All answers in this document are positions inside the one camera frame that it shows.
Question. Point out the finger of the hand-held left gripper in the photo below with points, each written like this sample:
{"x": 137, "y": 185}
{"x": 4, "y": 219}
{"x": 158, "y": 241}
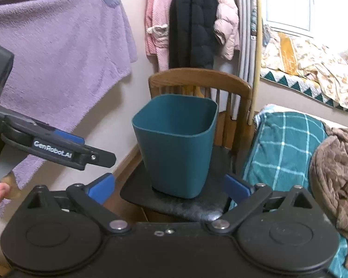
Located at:
{"x": 69, "y": 137}
{"x": 75, "y": 155}

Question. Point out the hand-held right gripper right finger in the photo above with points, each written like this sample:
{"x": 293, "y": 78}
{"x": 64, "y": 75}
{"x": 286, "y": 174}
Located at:
{"x": 235, "y": 186}

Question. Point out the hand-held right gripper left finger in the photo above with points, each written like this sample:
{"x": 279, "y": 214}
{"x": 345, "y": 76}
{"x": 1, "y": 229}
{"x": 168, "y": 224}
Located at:
{"x": 102, "y": 186}

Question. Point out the teal plastic bin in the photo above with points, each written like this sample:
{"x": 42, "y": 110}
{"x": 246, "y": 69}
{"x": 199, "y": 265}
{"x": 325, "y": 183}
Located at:
{"x": 174, "y": 156}

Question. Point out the teal plaid blanket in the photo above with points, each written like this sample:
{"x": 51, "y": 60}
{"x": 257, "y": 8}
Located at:
{"x": 284, "y": 150}

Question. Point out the purple fleece robe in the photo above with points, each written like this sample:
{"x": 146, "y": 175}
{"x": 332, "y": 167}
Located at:
{"x": 61, "y": 49}

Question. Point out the translucent brown plastic piece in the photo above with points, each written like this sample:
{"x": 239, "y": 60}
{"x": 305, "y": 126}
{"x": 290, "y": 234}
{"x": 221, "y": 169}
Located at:
{"x": 14, "y": 188}

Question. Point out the brown fleece blanket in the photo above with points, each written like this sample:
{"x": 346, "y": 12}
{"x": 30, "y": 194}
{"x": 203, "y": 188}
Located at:
{"x": 336, "y": 179}

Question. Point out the teal triangle pattern quilt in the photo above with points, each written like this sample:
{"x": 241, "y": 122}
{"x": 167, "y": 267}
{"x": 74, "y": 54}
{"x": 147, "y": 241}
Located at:
{"x": 304, "y": 88}

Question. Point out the wooden chair with black seat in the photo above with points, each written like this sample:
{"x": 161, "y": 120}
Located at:
{"x": 177, "y": 76}

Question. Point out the white bed sheet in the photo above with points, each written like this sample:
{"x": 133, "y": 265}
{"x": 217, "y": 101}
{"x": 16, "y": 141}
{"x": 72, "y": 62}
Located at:
{"x": 345, "y": 126}

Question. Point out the mustard yellow cloth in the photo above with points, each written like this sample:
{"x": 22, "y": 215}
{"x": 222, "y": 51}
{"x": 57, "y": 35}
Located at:
{"x": 288, "y": 55}

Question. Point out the pink fleece garment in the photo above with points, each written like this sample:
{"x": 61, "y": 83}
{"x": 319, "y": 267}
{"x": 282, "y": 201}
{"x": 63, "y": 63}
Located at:
{"x": 158, "y": 20}

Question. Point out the floral quilt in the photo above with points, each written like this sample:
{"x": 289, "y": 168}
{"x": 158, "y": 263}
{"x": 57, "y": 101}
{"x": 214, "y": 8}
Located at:
{"x": 330, "y": 72}

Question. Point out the white curtain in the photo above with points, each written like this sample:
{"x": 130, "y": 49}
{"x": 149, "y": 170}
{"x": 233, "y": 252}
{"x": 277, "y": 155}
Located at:
{"x": 246, "y": 34}

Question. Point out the pink puffer jacket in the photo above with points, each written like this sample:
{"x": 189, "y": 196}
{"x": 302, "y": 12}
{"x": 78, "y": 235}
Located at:
{"x": 227, "y": 20}

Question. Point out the black puffer jacket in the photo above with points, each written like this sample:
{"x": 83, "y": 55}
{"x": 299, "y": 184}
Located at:
{"x": 191, "y": 20}

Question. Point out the window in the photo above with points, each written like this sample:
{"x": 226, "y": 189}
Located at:
{"x": 290, "y": 5}

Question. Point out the light wooden bunk bed frame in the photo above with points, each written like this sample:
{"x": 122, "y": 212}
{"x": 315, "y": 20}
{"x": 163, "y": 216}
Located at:
{"x": 256, "y": 63}

